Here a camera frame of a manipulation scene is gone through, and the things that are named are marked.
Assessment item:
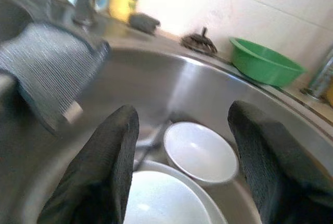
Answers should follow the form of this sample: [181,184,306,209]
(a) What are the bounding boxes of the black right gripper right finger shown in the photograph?
[227,100,333,224]

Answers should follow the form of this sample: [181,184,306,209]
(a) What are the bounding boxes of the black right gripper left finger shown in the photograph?
[36,104,140,224]

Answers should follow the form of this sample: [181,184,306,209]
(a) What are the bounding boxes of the white floral plate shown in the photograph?
[122,159,228,224]

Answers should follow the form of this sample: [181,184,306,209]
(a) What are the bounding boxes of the small white bowl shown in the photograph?
[162,121,239,187]

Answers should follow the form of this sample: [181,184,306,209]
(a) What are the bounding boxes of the green plastic basin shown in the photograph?
[228,36,308,88]

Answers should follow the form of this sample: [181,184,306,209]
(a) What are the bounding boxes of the stainless steel double sink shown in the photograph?
[0,0,333,224]

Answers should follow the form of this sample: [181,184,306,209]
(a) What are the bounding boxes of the grey dish cloth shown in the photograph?
[0,22,112,136]

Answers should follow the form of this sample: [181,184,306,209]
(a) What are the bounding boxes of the black sink strainer plug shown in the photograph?
[181,27,218,54]

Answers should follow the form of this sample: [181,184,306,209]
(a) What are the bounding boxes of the grey sponge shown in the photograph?
[129,12,161,35]

